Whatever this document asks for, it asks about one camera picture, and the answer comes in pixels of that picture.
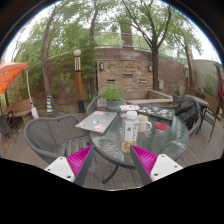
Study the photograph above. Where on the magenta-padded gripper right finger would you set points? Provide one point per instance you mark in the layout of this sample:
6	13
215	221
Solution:
148	160

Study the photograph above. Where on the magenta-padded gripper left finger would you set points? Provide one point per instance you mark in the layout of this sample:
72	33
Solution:
78	161

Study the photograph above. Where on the clear white-capped drink bottle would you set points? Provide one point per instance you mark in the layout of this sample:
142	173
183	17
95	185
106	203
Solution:
129	133

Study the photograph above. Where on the stone water basin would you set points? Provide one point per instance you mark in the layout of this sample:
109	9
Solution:
150	98

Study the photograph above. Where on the flat round red coaster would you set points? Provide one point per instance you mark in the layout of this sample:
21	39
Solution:
161	126

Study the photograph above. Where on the white ceramic mug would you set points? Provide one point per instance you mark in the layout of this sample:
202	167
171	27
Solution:
144	124

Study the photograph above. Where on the silver laptop with stickers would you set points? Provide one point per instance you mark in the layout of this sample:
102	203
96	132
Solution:
96	121

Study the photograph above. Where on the black laptop with stickers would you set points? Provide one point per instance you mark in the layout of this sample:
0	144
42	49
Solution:
158	113

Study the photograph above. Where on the white sticker sheet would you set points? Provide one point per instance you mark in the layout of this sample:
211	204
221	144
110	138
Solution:
130	107

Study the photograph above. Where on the black jacket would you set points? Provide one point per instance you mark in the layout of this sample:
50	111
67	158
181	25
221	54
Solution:
186	111

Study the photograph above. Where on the yellow and blue striped cone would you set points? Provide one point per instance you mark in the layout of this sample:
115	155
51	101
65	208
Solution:
49	105

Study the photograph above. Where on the white canopy base weight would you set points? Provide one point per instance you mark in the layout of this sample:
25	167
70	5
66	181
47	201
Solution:
35	113

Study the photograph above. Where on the green plant in teal pot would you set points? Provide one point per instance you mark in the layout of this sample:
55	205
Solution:
112	96

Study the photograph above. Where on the black folding chair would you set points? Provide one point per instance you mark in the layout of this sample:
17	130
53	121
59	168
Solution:
208	115

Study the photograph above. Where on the wooden bench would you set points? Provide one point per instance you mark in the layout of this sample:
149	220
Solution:
20	106

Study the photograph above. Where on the dark-trunked tree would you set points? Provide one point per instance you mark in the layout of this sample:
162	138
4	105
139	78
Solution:
155	70

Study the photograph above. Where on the leaning grey-trunked tree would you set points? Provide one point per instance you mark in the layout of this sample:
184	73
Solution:
46	66

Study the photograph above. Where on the closed red parasol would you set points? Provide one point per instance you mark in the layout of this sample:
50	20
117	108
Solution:
220	86

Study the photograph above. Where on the orange canopy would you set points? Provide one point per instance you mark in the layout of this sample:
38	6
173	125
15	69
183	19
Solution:
10	75

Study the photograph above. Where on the striped globe lamp post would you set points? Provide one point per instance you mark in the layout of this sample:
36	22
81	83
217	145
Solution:
78	83

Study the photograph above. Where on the black wall lamp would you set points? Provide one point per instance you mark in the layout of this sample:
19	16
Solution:
101	66
150	68

